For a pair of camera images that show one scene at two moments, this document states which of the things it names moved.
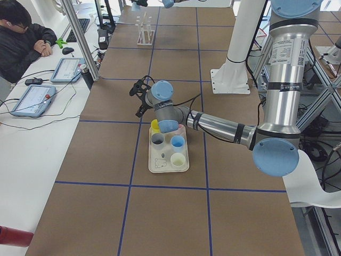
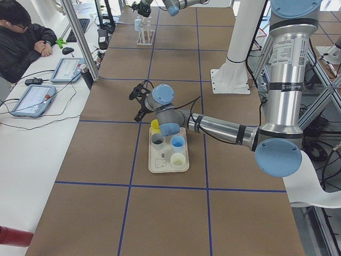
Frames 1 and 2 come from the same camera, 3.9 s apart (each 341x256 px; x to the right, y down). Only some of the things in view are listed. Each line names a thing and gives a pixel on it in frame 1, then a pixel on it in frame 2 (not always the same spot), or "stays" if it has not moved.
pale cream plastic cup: x=178 y=159 stays
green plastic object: x=61 y=42 stays
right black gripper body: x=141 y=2 → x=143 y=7
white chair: x=303 y=189 stays
